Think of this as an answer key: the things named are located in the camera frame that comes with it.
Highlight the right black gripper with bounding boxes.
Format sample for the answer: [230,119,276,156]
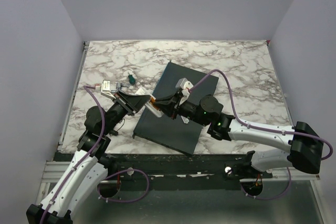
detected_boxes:
[153,91,208,127]

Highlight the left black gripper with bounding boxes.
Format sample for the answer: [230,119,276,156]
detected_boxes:
[103,90,151,135]

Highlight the white remote control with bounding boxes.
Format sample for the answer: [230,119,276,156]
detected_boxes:
[136,87,163,118]

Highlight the orange battery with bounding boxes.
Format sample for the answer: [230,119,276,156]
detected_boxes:
[149,97,160,111]

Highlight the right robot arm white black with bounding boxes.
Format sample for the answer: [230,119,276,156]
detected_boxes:
[153,91,323,178]

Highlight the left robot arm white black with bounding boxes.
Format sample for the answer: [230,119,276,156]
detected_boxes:
[26,91,151,223]

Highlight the chrome metal fitting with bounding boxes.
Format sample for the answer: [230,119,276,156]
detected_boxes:
[116,82,130,91]

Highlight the dark flat metal box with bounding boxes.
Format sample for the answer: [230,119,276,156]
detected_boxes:
[133,62,206,155]

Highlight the green handled screwdriver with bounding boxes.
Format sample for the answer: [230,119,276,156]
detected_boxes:
[128,74,136,86]

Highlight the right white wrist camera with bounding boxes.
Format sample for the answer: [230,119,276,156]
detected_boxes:
[175,78,193,105]

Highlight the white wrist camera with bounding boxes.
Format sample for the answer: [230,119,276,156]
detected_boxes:
[100,80,115,99]
[175,78,193,105]

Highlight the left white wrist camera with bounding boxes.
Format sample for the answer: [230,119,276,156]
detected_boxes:
[100,80,115,99]

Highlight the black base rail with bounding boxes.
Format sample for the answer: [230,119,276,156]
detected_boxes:
[54,152,274,190]

